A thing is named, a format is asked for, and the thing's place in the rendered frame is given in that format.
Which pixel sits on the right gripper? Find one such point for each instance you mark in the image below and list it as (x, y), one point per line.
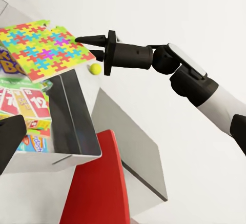
(115, 55)

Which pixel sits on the board game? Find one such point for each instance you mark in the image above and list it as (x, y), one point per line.
(18, 95)
(46, 85)
(33, 143)

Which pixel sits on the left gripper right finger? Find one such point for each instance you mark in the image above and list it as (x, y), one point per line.
(238, 131)

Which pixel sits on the jigsaw puzzle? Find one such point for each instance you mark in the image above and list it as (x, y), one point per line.
(42, 52)
(39, 132)

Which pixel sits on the tennis ball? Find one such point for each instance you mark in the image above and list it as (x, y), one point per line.
(95, 68)

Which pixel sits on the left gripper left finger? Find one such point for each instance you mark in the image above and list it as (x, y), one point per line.
(12, 132)

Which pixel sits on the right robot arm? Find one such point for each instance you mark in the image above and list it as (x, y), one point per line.
(189, 79)

